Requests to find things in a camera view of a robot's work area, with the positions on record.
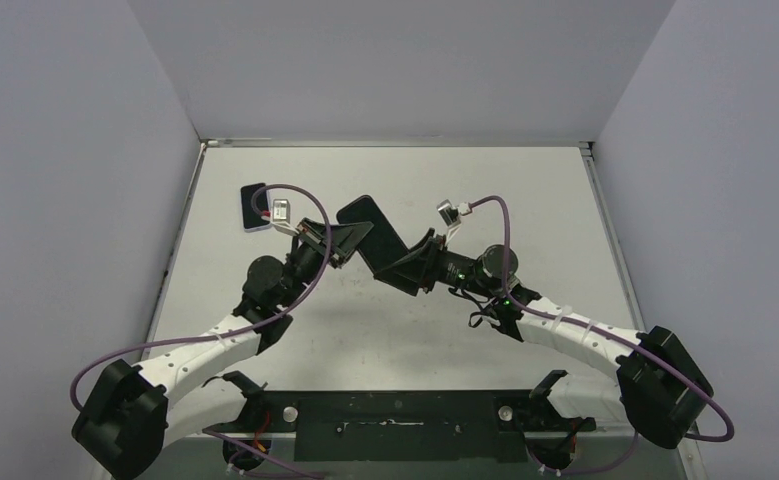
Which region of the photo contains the black phone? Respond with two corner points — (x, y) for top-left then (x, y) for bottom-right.
(240, 183), (271, 232)

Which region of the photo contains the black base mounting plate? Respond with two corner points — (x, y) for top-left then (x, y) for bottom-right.
(256, 390), (549, 464)

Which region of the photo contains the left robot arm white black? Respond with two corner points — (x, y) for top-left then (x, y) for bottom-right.
(71, 218), (373, 479)

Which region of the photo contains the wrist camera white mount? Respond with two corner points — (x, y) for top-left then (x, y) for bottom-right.
(437, 200), (472, 245)
(261, 199), (298, 237)

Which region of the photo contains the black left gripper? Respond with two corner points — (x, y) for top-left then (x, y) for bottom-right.
(279, 217), (373, 308)

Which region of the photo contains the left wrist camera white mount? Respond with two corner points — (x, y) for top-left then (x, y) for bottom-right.
(261, 199), (298, 237)

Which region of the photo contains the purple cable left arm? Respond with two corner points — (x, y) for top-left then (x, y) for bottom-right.
(69, 183), (334, 415)

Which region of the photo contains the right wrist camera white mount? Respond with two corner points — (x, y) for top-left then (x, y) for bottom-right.
(437, 200), (472, 245)

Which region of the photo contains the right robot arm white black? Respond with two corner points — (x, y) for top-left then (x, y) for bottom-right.
(359, 228), (714, 449)

